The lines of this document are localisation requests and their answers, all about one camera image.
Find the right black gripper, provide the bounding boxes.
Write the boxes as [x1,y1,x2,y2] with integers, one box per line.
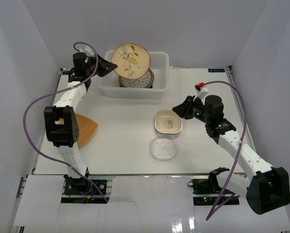
[172,96,211,124]

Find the cream panda square dish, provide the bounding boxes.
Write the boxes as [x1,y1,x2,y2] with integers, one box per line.
[154,110,183,134]

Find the beige bird painted plate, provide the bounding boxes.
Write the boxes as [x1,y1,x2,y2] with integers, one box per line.
[111,43,151,79]

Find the floral patterned brown-rim plate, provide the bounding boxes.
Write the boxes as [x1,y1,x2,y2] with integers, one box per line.
[119,68,154,88]

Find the clear glass plate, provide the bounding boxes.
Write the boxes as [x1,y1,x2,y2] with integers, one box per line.
[150,134,179,162]

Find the woven bamboo fan tray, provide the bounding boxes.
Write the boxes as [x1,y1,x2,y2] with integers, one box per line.
[75,114,98,147]

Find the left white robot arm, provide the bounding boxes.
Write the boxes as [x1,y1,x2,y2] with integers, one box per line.
[44,51,157,194]

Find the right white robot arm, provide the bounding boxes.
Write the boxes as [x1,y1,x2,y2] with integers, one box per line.
[172,95,290,215]

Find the white plastic bin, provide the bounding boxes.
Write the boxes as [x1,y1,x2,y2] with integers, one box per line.
[99,51,170,100]

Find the right blue table label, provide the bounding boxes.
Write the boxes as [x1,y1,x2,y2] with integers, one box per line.
[208,68,225,73]

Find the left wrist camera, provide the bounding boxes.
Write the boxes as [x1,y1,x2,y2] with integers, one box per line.
[79,45,95,57]

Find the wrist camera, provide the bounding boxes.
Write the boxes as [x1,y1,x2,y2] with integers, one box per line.
[194,83,208,100]
[79,45,95,57]

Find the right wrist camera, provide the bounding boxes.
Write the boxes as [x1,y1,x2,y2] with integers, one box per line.
[194,83,208,100]

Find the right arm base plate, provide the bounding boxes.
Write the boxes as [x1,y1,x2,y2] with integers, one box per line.
[187,167,230,206]

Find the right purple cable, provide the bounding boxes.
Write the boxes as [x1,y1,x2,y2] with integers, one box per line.
[205,80,248,221]

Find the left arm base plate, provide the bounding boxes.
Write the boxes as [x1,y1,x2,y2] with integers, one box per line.
[61,175,109,204]

